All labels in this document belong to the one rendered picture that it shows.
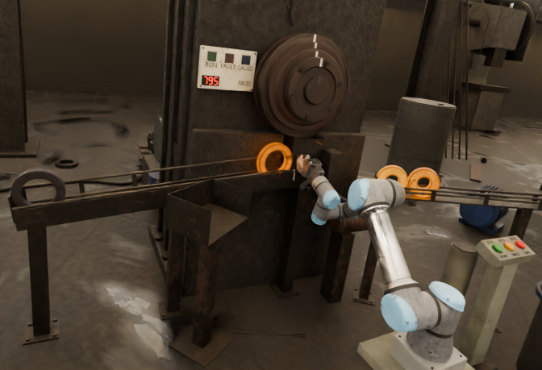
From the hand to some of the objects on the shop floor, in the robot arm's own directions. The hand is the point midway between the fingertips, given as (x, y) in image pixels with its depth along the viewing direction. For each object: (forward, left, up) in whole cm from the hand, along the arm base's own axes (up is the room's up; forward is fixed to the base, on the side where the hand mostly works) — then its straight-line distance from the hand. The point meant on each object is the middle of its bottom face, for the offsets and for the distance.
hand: (299, 160), depth 202 cm
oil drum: (+156, -242, -83) cm, 299 cm away
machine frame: (+37, +6, -77) cm, 86 cm away
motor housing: (-19, -28, -74) cm, 81 cm away
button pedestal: (-78, -65, -70) cm, 124 cm away
